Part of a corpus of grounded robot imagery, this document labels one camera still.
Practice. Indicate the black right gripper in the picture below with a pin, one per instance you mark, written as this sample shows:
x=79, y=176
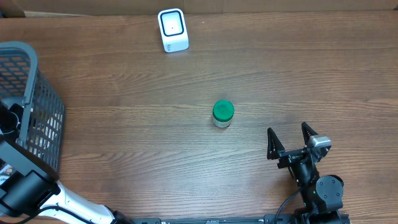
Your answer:
x=288, y=156

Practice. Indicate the green lid jar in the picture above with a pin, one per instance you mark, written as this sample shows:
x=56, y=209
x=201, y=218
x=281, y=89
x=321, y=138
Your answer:
x=222, y=113

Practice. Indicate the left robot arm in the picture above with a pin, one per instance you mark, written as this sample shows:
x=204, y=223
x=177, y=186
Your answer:
x=34, y=189

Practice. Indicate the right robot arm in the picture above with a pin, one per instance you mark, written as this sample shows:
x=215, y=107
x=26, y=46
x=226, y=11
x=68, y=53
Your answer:
x=321, y=195

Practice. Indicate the grey plastic mesh basket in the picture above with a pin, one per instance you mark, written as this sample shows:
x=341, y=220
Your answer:
x=43, y=115

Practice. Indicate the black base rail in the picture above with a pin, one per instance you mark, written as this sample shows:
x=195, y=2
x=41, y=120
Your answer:
x=202, y=221

